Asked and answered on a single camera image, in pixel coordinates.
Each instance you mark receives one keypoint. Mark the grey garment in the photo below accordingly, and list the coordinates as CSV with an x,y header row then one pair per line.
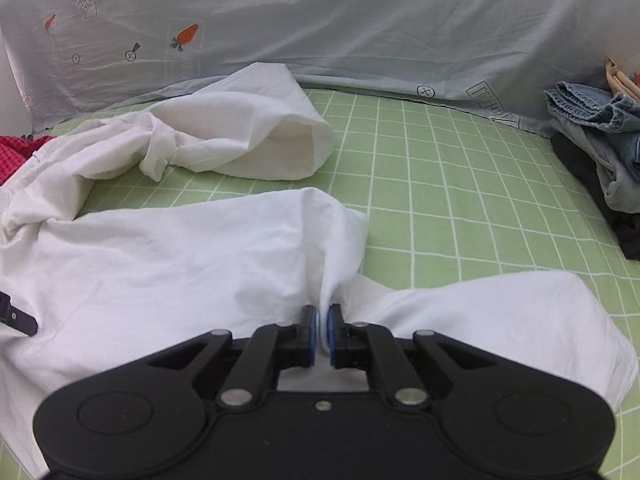
x,y
620,185

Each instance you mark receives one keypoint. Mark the grey carrot printed blanket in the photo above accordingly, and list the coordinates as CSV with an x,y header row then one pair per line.
x,y
350,25

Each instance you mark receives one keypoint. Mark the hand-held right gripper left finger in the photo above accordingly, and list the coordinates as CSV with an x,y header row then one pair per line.
x,y
312,329

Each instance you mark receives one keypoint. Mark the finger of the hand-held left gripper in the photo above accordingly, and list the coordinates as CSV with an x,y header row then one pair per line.
x,y
17,317

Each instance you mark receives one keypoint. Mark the red checked cloth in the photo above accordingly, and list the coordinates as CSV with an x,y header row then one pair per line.
x,y
15,160

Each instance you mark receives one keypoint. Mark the beige garment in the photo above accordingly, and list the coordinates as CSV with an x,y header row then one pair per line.
x,y
622,82

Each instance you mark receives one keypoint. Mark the black garment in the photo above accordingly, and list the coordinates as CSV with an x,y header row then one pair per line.
x,y
627,237

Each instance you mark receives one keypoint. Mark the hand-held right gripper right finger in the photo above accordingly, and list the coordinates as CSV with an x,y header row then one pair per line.
x,y
331,329

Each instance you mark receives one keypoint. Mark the blue denim jeans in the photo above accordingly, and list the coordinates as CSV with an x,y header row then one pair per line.
x,y
590,105

